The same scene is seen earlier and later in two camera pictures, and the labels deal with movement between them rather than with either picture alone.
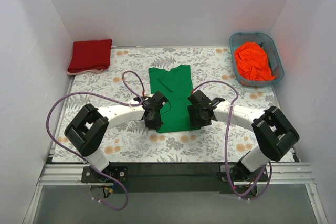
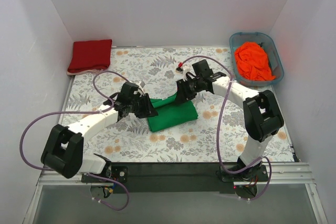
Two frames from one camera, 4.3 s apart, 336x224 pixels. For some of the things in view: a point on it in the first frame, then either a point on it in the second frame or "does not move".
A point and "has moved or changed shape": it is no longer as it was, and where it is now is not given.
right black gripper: x=197 y=119 → x=182 y=91
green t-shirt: x=176 y=85 has moved or changed shape
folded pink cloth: x=96 y=71 does not move
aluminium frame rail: x=60 y=174 does not move
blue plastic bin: x=268 y=43 does not move
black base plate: x=174 y=178 does not move
